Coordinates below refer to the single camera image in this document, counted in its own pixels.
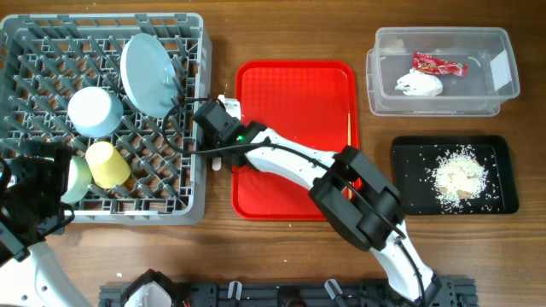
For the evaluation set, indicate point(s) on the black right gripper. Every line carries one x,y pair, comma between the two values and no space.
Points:
206,141

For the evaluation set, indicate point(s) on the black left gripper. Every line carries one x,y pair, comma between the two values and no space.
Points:
57,172

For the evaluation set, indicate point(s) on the white plastic fork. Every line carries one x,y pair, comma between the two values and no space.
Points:
216,163

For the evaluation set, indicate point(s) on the green saucer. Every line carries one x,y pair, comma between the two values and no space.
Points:
79,178

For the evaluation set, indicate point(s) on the yellow cup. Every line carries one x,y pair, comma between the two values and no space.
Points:
107,165

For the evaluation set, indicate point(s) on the light blue bowl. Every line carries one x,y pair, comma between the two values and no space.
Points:
95,112

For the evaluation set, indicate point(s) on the light blue plate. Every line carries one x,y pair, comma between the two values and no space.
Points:
147,75

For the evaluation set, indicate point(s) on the wooden chopstick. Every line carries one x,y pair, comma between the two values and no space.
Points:
349,129

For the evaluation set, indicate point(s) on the white tissue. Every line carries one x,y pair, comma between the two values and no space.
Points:
417,83

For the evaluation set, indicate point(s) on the red snack wrapper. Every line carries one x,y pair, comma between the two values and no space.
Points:
436,66

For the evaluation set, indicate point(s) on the pile of rice waste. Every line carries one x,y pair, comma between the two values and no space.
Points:
460,179

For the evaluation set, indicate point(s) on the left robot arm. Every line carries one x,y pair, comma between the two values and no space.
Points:
34,277

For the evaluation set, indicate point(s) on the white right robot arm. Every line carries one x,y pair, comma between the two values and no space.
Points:
357,200

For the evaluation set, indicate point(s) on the grey dishwasher rack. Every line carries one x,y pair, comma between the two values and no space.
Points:
47,58

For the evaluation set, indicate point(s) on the black waste tray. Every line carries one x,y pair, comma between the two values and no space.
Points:
411,155

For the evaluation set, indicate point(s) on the clear plastic waste bin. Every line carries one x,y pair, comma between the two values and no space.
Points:
473,95

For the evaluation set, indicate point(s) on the red plastic tray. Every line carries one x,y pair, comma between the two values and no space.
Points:
306,102

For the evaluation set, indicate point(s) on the white label in bin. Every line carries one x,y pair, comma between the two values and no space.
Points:
500,70

